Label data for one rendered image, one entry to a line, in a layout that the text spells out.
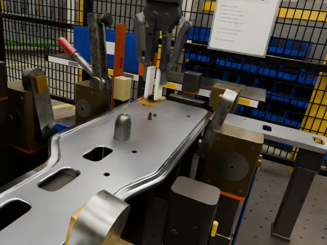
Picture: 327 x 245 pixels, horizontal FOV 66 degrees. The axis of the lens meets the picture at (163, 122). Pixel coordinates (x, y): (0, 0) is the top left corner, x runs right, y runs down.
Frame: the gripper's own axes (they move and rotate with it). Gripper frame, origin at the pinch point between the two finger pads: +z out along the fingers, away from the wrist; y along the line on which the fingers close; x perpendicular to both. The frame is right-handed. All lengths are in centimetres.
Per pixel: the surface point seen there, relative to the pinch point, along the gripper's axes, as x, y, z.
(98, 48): -1.4, -14.2, -5.4
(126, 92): 7.1, -10.9, 5.8
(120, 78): 6.2, -12.4, 2.4
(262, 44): 54, 19, -10
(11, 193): -34.4, -2.4, 8.8
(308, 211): 32, 47, 39
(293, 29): 175, 35, -22
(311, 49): 170, 51, -10
